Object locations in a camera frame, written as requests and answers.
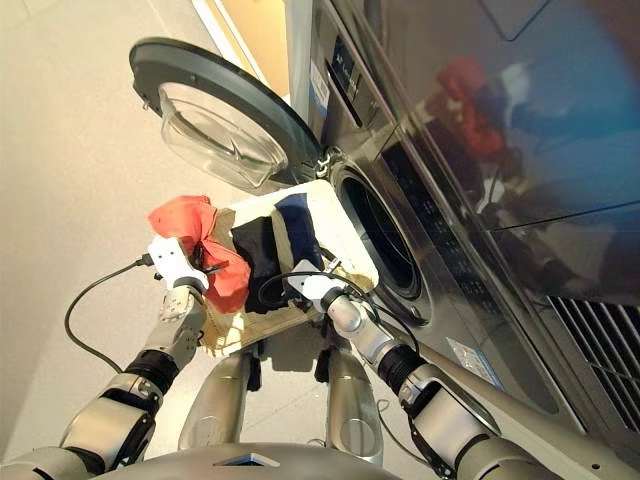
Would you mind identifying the red cloth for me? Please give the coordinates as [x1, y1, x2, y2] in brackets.
[147, 194, 251, 315]

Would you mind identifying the black cloth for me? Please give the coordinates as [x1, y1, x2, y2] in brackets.
[230, 214, 301, 316]

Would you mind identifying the dark blue cloth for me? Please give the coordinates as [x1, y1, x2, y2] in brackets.
[273, 193, 326, 274]

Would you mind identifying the pale woven basket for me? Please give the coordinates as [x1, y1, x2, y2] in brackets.
[199, 178, 380, 359]

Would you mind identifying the blue white machine sticker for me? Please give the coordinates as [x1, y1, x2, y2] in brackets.
[446, 337, 506, 391]

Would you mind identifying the grey washing machine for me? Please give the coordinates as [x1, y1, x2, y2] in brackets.
[287, 0, 640, 480]

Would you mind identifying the round glass washing machine door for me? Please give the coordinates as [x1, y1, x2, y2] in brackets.
[128, 37, 324, 194]

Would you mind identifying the silver door hinge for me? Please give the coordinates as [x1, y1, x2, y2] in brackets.
[314, 147, 342, 180]

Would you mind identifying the dark glossy control panel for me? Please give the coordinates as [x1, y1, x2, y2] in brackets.
[377, 124, 506, 326]

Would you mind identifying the silver robot leg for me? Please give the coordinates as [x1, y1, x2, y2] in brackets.
[314, 344, 386, 464]
[178, 349, 264, 451]

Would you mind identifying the blue white energy label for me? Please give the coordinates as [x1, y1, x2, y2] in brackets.
[309, 60, 332, 109]

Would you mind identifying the silver robot torso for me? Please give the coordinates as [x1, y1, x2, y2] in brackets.
[89, 439, 401, 480]

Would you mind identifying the dark vent grille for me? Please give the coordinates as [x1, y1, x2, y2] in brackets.
[546, 294, 640, 432]

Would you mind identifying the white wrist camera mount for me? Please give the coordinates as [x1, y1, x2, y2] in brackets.
[146, 236, 211, 291]
[282, 259, 351, 306]

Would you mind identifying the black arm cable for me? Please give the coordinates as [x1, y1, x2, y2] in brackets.
[63, 253, 156, 374]
[256, 271, 424, 359]

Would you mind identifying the thin grey floor cable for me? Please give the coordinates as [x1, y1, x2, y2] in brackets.
[374, 397, 431, 464]

